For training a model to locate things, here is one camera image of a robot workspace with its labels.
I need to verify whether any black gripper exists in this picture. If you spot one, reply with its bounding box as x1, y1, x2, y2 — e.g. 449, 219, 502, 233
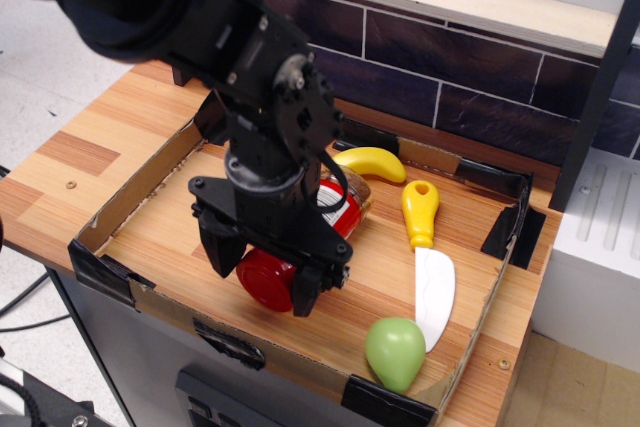
188, 176, 353, 317

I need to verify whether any red-lidded basil spice bottle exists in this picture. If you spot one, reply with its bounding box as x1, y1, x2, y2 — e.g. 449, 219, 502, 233
235, 165, 373, 312

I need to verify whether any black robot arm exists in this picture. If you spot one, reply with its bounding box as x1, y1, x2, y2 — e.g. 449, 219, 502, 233
54, 0, 352, 317

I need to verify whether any cardboard fence with black tape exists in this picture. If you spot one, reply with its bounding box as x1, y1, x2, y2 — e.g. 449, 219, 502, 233
65, 102, 559, 426

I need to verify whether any yellow toy banana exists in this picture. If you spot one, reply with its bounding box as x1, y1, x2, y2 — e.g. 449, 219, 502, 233
333, 147, 407, 183

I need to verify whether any green toy pear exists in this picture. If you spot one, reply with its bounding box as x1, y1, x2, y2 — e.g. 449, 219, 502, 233
365, 317, 426, 394

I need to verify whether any dark brick-pattern back panel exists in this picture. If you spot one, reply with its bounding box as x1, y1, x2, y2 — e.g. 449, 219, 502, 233
169, 0, 640, 168

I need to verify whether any yellow-handled white toy knife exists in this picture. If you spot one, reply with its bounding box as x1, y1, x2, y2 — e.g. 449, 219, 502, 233
401, 180, 456, 353

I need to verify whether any black floor cable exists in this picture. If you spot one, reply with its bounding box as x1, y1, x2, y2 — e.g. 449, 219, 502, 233
0, 269, 71, 333

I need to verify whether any black metal bracket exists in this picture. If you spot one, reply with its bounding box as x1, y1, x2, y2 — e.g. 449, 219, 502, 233
1, 358, 108, 426

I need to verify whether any black vertical post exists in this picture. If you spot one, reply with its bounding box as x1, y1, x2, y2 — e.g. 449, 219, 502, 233
548, 0, 639, 213

